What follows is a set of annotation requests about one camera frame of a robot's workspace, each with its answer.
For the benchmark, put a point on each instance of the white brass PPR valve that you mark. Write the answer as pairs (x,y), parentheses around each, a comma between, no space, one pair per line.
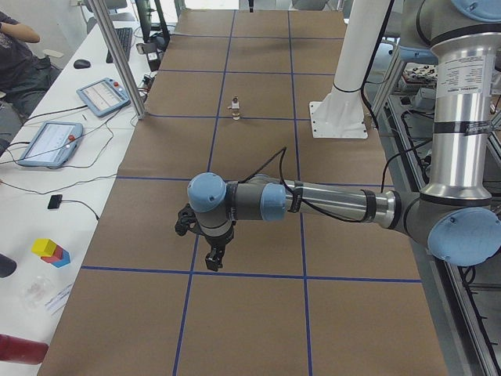
(234,108)

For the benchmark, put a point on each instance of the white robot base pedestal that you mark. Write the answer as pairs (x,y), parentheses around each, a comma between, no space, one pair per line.
(341,115)

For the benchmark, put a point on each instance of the black keyboard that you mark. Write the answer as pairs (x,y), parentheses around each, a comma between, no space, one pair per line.
(124,36)

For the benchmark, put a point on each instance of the aluminium frame post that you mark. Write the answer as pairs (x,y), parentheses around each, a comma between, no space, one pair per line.
(106,26)

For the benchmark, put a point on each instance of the red toy block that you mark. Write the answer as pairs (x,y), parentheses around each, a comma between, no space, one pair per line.
(56,256)

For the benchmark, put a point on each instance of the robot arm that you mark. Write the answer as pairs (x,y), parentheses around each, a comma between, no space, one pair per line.
(451,216)

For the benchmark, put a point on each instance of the near teach pendant tablet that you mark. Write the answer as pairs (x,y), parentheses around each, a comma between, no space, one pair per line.
(52,145)

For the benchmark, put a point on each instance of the small black box device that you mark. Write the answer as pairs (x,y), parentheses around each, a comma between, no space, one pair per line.
(55,201)

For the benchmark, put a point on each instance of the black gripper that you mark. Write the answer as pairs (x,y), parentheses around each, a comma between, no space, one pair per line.
(218,240)

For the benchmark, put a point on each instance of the blue toy block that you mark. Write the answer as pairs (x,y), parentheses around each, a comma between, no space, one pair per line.
(65,260)

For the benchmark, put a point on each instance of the far teach pendant tablet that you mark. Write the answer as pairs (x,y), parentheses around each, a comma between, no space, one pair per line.
(103,97)

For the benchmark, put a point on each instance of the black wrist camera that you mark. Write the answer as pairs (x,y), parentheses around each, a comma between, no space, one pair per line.
(187,222)

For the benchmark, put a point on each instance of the red cylinder bottle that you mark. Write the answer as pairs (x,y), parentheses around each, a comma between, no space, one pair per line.
(21,350)

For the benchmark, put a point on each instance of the seated person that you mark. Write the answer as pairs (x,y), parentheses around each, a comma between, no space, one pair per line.
(25,78)

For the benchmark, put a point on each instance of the yellow toy block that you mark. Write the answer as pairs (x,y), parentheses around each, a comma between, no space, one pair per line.
(44,247)

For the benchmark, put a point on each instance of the teach pendant tablet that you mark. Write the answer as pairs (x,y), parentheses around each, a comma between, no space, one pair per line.
(103,97)
(52,145)

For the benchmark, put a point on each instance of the black computer mouse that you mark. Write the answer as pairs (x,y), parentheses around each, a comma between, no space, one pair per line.
(81,64)

